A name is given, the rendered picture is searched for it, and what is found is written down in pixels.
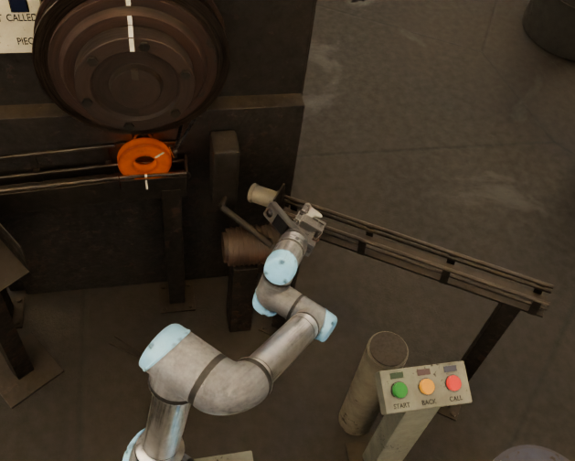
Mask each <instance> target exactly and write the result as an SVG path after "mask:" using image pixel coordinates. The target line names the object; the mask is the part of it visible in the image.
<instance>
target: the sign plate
mask: <svg viewBox="0 0 575 461"><path fill-rule="evenodd" d="M26 3H27V12H12V9H11V5H10V2H9V0H0V53H25V52H32V44H33V37H34V24H35V19H36V15H37V11H38V9H39V7H40V5H41V0H26Z"/></svg>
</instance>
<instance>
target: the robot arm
mask: <svg viewBox="0 0 575 461"><path fill-rule="evenodd" d="M307 212H308V213H307ZM263 215H264V217H265V218H266V219H267V220H268V221H269V222H270V224H271V225H272V226H273V227H274V229H276V230H277V231H278V232H279V234H280V235H281V236H282V237H281V238H280V239H279V240H278V242H277V244H276V245H275V247H274V249H273V250H272V253H271V254H270V255H269V256H268V258H267V260H266V262H265V265H264V271H263V274H262V276H261V279H260V282H259V284H258V286H257V287H256V289H255V294H254V296H253V299H252V304H253V307H254V309H255V310H256V311H257V312H258V313H260V314H261V315H266V316H275V315H276V314H279V315H280V316H282V317H284V318H285V319H287V320H288V321H287V322H286V323H285V324H284V325H283V326H281V327H280V328H279V329H278V330H277V331H276V332H275V333H274V334H273V335H272V336H271V337H269V338H268V339H267V340H266V341H265V342H264V343H263V344H262V345H261V346H260V347H258V348H257V349H256V350H255V351H254V352H253V353H252V354H251V355H250V356H249V357H246V358H241V359H239V360H237V361H234V360H232V359H230V358H228V357H226V356H225V355H224V354H222V353H221V352H219V351H218V350H216V349H215V348H213V347H212V346H210V345H209V344H208V343H207V342H205V341H204V340H203V339H201V338H199V337H198V336H196V335H195V334H193V333H192V332H191V330H190V329H186V328H185V327H182V326H181V325H179V324H171V325H169V326H167V327H166V328H164V329H163V330H162V331H161V332H160V333H159V334H158V335H157V336H156V337H155V338H154V339H153V340H152V341H151V343H150V344H149V345H148V346H147V348H146V349H145V351H144V353H143V355H142V356H141V357H140V360H139V366H140V367H141V368H142V369H143V371H146V372H147V373H149V377H148V386H149V389H150V391H151V393H152V394H153V396H152V400H151V405H150V410H149V414H148V419H147V424H146V428H144V429H143V430H142V431H140V432H139V433H138V434H137V435H136V436H135V437H134V438H133V440H132V441H131V442H130V444H129V445H128V446H127V450H126V451H125V453H124V455H123V459H122V461H195V460H194V459H192V458H191V457H190V456H188V455H187V454H185V444H184V441H183V438H182V435H183V432H184V429H185V425H186V419H187V416H188V413H189V409H190V405H193V406H194V407H195V408H197V409H198V410H200V411H201V412H203V413H208V414H212V415H232V414H236V413H242V412H245V411H248V410H249V409H251V408H253V407H255V406H256V405H258V404H260V403H261V402H262V401H263V400H264V399H265V398H266V397H267V396H268V395H269V394H270V392H271V391H272V384H273V383H274V382H275V381H276V379H277V378H278V377H279V376H280V375H281V374H282V373H283V372H284V371H285V370H286V369H287V368H288V367H289V365H290V364H291V363H292V362H293V361H294V360H295V359H296V358H297V357H298V356H299V355H300V354H301V353H302V352H303V350H304V349H305V348H306V347H307V346H308V345H309V344H310V343H311V342H312V341H313V340H314V339H317V340H319V341H321V342H324V341H326V340H327V339H328V338H329V336H330V335H331V333H332V332H333V330H334V328H335V326H336V323H337V317H336V316H335V315H334V314H332V313H331V312H329V311H328V310H327V309H326V308H323V307H322V306H320V305H318V304H317V303H316V302H314V301H313V300H311V299H310V298H308V297H306V296H305V295H303V294H301V293H300V292H298V291H297V290H295V289H294V288H292V287H290V285H291V283H292V280H293V277H294V276H295V274H296V271H297V268H298V266H299V264H300V262H301V260H302V258H303V256H304V255H305V256H307V257H309V255H310V253H311V252H312V250H313V248H314V246H315V245H316V244H317V242H318V241H319V240H320V238H321V234H322V233H323V230H324V228H325V224H326V223H325V222H323V221H321V220H319V219H318V218H322V217H323V216H322V214H321V213H320V212H318V211H317V210H315V209H314V208H312V206H311V204H309V203H305V204H304V206H303V208H302V210H301V212H300V210H299V212H298V214H297V215H296V217H295V219H294V220H293V221H292V220H291V219H290V218H289V217H288V215H287V214H286V213H285V212H284V211H283V210H282V208H281V207H280V206H279V205H278V204H277V202H270V203H269V205H268V207H267V208H266V210H265V211H264V212H263ZM317 217H318V218H317Z"/></svg>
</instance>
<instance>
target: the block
mask: <svg viewBox="0 0 575 461"><path fill-rule="evenodd" d="M239 167H240V147H239V142H238V137H237V134H236V132H235V131H234V130H225V131H213V132H211V134H210V139H209V187H210V194H211V200H212V203H213V205H219V203H220V201H221V199H222V197H225V196H226V197H228V201H227V204H226V205H228V204H235V203H236V202H237V196H238V182H239Z"/></svg>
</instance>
